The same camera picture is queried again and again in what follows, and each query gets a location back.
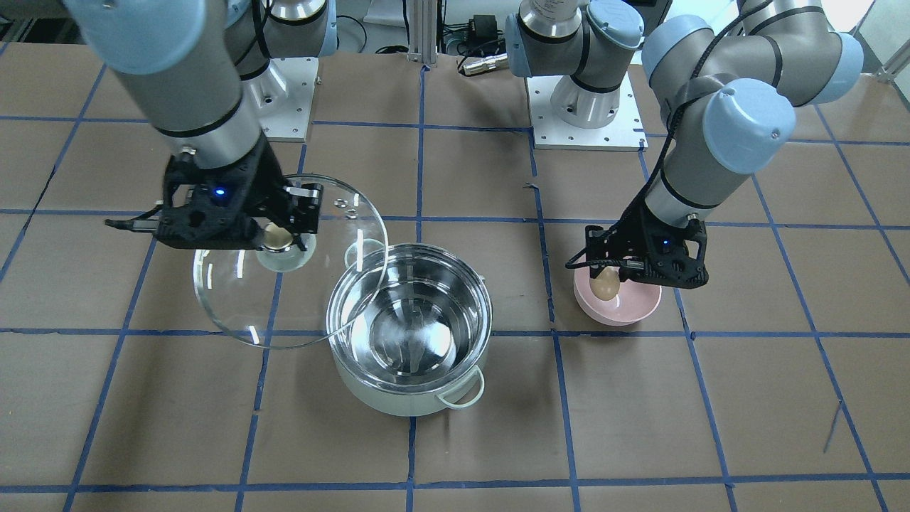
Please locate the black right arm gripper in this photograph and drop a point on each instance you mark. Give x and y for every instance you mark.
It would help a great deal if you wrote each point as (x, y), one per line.
(266, 186)

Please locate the aluminium frame post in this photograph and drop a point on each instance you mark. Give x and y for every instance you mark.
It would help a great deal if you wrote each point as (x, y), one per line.
(422, 31)

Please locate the glass pot lid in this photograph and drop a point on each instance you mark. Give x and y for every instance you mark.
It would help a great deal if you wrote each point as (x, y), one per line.
(296, 290)

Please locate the pink plastic bowl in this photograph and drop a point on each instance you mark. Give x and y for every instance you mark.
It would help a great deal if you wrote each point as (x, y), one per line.
(635, 301)

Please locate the pale green cooking pot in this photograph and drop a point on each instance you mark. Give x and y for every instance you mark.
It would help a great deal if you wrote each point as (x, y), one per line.
(409, 328)

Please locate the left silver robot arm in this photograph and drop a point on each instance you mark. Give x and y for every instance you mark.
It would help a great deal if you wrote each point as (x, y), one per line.
(727, 100)

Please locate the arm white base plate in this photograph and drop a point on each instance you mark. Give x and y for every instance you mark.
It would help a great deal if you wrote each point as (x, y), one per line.
(566, 117)
(283, 95)

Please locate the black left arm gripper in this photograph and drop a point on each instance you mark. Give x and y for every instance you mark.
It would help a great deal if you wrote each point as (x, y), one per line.
(635, 233)

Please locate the black power adapter background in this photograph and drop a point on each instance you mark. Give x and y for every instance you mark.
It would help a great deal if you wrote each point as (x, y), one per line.
(483, 28)

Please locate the beige egg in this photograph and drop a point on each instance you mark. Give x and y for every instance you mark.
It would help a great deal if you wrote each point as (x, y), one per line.
(606, 285)

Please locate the silver cylindrical connector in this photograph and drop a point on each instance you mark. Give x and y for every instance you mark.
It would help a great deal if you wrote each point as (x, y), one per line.
(484, 65)

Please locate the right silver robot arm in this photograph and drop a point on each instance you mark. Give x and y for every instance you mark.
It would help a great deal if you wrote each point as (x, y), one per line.
(185, 65)

